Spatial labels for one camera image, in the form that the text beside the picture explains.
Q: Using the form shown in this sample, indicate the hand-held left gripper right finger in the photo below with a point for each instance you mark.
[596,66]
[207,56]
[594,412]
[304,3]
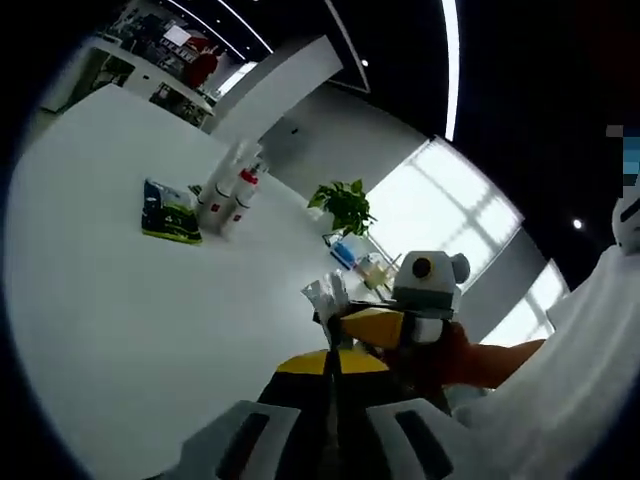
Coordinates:
[365,405]

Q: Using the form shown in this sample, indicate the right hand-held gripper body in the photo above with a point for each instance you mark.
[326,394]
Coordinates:
[430,295]

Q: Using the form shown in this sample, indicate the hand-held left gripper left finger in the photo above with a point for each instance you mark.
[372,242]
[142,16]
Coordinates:
[305,400]

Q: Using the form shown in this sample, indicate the clear plastic wrapper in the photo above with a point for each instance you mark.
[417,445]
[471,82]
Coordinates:
[325,295]

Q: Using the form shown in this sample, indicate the red-collared white skincare bottle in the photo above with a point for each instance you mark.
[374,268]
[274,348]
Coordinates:
[242,210]

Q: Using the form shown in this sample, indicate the white skincare bottle clear cap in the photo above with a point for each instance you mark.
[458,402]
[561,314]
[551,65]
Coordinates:
[212,200]

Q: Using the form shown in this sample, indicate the white skincare tube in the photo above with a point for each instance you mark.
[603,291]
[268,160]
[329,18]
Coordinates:
[245,152]

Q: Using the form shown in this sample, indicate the green black skincare sachet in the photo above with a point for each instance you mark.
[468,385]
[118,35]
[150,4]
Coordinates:
[170,215]

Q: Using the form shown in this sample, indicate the person's right hand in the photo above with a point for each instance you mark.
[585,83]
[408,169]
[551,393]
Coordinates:
[440,365]

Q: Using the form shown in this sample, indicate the large bright window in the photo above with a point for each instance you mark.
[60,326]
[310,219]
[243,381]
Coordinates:
[440,200]

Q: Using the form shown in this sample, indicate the green potted plant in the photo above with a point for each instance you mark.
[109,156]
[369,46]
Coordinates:
[342,205]

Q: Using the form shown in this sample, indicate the person's white shirt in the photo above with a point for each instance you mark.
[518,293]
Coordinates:
[575,375]

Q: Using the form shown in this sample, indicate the white chest device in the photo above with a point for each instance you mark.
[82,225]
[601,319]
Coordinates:
[627,225]

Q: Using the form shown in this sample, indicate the long white counter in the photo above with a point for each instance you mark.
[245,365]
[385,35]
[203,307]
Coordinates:
[145,80]

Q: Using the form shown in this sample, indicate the wall television screen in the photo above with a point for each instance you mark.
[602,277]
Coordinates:
[175,35]

